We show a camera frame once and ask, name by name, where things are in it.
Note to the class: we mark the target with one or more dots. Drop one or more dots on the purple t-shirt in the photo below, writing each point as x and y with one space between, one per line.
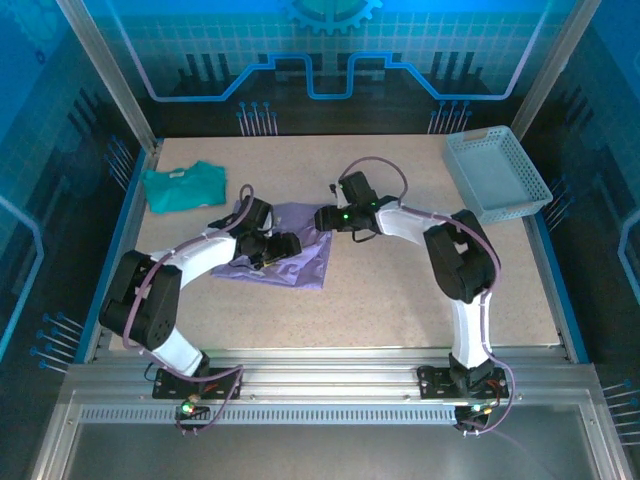
310 265

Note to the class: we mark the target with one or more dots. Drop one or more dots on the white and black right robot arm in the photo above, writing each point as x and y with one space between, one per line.
460 260

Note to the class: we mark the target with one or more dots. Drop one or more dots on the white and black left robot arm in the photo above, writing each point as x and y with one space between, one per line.
150 310

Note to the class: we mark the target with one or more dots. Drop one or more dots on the teal folded t-shirt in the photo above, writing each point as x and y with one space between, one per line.
180 187

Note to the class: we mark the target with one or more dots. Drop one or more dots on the blue table edge strip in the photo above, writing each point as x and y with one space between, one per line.
537 230
124 225

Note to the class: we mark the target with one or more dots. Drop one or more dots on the blue-grey perforated plastic basket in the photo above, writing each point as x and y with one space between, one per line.
495 170

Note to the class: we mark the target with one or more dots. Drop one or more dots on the small LED circuit board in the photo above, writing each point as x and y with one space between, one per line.
480 407
189 407

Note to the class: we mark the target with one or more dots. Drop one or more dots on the grey metal panel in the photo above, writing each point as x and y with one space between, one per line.
325 450

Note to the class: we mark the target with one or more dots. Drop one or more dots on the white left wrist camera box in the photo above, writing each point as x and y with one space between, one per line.
270 220

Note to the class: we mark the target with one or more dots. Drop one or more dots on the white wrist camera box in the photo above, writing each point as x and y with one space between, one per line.
334 187
270 220

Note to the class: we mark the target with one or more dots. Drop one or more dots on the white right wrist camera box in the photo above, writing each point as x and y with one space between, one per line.
334 187

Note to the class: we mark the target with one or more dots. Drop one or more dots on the aluminium mounting rail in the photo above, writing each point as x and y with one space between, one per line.
325 375

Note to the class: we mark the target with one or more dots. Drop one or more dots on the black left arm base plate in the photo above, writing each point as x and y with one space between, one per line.
170 387

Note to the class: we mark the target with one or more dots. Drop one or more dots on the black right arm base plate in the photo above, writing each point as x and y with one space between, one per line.
435 385

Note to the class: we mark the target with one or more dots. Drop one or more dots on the aluminium frame post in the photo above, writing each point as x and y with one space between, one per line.
550 70
115 85

